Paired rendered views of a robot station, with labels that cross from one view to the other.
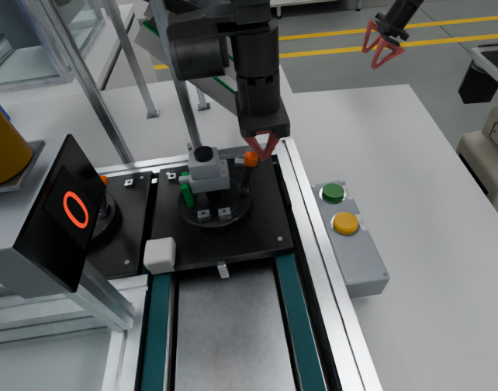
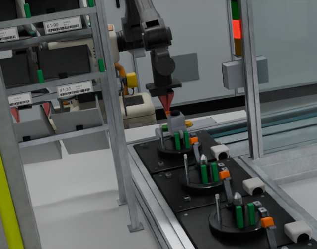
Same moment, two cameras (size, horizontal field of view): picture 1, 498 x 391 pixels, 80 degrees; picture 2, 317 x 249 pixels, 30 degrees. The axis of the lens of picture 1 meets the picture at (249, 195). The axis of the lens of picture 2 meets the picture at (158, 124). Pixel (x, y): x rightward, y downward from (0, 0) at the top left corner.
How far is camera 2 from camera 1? 1.89 m
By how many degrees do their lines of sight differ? 82
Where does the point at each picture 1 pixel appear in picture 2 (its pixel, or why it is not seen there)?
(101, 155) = not seen: outside the picture
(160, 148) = (84, 232)
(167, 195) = (176, 163)
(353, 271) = (211, 121)
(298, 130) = (73, 176)
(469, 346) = not seen: hidden behind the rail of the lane
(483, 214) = (156, 126)
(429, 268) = not seen: hidden behind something
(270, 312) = (233, 145)
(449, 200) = (147, 132)
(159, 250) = (219, 146)
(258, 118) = (173, 82)
